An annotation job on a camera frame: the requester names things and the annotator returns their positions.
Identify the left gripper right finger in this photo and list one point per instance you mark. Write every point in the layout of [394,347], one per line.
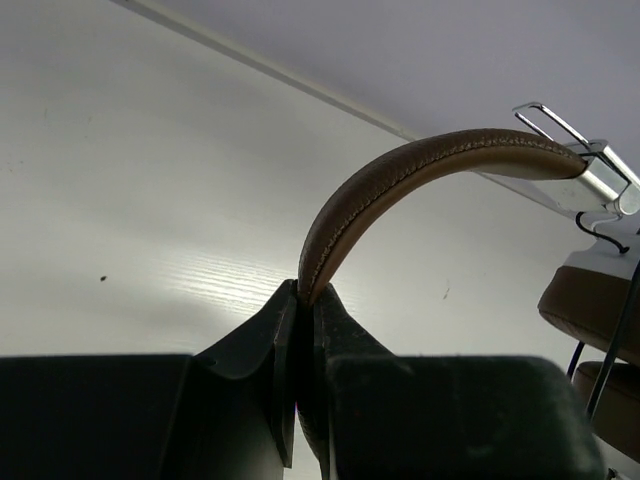
[345,390]

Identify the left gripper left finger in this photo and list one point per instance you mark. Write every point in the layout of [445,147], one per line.
[244,402]

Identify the brown silver headphones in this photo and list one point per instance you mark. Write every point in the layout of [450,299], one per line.
[579,175]

